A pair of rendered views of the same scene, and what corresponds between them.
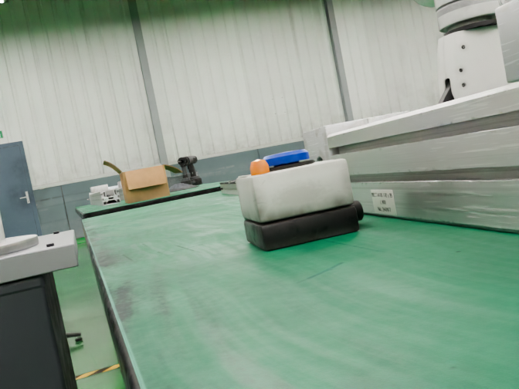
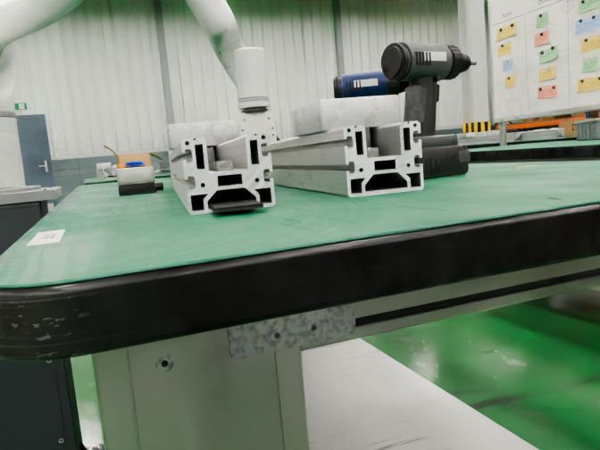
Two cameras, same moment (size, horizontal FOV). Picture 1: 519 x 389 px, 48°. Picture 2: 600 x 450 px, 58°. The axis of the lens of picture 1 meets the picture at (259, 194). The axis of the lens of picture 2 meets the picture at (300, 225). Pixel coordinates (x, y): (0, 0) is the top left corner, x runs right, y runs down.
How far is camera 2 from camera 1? 85 cm
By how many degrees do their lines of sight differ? 5
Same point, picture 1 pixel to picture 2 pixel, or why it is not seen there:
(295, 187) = (131, 174)
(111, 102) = (129, 87)
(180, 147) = not seen: hidden behind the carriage
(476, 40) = (250, 117)
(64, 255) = (50, 194)
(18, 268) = (30, 196)
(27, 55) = (54, 36)
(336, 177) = (147, 172)
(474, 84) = not seen: hidden behind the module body
